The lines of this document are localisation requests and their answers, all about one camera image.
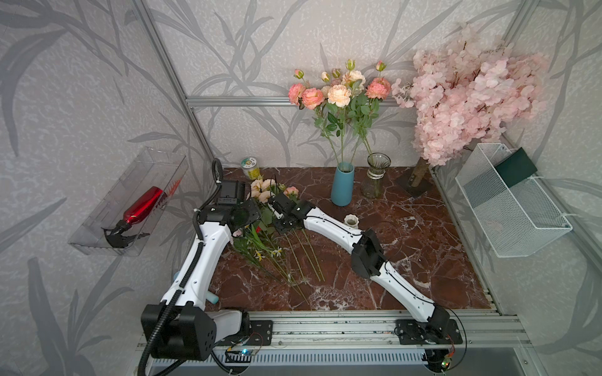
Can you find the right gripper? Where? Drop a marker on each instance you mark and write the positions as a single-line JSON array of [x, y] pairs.
[[279, 229]]

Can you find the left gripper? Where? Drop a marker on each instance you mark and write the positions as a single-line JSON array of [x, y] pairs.
[[253, 211]]

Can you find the pink peach rose stem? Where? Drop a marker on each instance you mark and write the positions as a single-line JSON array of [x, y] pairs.
[[304, 96]]

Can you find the cream rose cluster stem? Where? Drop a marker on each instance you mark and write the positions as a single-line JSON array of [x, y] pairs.
[[338, 116]]

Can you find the cream peach rose stem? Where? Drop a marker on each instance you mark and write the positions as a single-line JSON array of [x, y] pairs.
[[362, 125]]

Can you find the single pink rose stem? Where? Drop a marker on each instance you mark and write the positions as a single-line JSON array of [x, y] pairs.
[[373, 94]]

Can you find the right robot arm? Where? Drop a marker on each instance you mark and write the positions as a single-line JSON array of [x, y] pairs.
[[368, 261]]

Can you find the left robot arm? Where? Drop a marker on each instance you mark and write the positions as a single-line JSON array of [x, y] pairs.
[[179, 328]]

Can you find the teal ceramic vase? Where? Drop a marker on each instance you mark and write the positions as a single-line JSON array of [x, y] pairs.
[[343, 184]]

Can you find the small white yellow flowers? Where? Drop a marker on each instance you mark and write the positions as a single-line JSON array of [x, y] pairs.
[[268, 253]]

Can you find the white ribbed vase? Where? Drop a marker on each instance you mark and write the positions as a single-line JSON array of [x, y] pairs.
[[351, 221]]

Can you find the clear glass vase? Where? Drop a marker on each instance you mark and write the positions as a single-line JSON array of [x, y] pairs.
[[372, 186]]

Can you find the small pink rose stem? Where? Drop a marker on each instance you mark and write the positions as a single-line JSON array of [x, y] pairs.
[[293, 194]]

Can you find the pale peach rose cluster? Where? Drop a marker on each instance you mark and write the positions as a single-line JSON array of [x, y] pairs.
[[293, 242]]

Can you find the small tape roll jar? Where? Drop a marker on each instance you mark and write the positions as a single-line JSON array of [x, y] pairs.
[[251, 168]]

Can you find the teal plastic scraper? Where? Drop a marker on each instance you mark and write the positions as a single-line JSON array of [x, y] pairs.
[[209, 296]]

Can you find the pink cherry blossom tree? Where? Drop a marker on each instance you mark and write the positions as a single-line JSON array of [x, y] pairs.
[[466, 91]]

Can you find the dark green card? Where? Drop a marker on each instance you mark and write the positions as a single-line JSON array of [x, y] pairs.
[[516, 168]]

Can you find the clear plastic wall bin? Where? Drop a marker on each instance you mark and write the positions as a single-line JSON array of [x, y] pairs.
[[151, 167]]

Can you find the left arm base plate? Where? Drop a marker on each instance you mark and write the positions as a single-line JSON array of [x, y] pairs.
[[260, 333]]

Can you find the aluminium front rail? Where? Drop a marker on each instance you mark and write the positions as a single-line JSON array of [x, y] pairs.
[[374, 329]]

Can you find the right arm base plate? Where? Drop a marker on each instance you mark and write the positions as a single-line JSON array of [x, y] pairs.
[[410, 332]]

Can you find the white wire mesh basket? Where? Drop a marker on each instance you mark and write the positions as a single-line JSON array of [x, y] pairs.
[[517, 221]]

